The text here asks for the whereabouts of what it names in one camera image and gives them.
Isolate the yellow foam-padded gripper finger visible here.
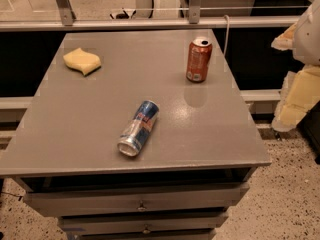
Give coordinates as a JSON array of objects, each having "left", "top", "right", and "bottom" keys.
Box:
[
  {"left": 271, "top": 65, "right": 320, "bottom": 132},
  {"left": 271, "top": 23, "right": 296, "bottom": 51}
]

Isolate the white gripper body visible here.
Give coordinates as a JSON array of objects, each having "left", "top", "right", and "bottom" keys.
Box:
[{"left": 293, "top": 0, "right": 320, "bottom": 65}]

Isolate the yellow sponge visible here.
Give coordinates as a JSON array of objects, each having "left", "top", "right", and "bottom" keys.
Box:
[{"left": 63, "top": 48, "right": 101, "bottom": 76}]

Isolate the orange soda can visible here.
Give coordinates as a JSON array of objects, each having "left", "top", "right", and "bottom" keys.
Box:
[{"left": 186, "top": 37, "right": 213, "bottom": 82}]

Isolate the grey drawer cabinet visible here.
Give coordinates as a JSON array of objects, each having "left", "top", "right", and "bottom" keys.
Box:
[{"left": 0, "top": 30, "right": 270, "bottom": 240}]

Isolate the blue silver energy drink can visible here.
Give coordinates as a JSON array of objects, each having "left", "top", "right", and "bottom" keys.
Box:
[{"left": 117, "top": 100, "right": 159, "bottom": 157}]

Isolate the upper drawer with knob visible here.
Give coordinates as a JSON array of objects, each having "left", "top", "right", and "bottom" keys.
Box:
[{"left": 24, "top": 183, "right": 249, "bottom": 217}]

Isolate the drawer with knob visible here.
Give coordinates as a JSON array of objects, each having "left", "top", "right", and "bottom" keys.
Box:
[
  {"left": 24, "top": 183, "right": 249, "bottom": 217},
  {"left": 61, "top": 211, "right": 228, "bottom": 235}
]

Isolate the lower drawer with knob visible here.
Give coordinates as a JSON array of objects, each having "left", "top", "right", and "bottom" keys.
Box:
[{"left": 61, "top": 211, "right": 228, "bottom": 235}]

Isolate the white hanging cable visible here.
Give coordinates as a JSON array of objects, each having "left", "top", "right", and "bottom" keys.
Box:
[{"left": 222, "top": 14, "right": 232, "bottom": 58}]

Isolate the metal railing frame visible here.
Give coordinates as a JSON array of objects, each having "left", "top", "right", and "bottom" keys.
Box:
[{"left": 0, "top": 0, "right": 315, "bottom": 32}]

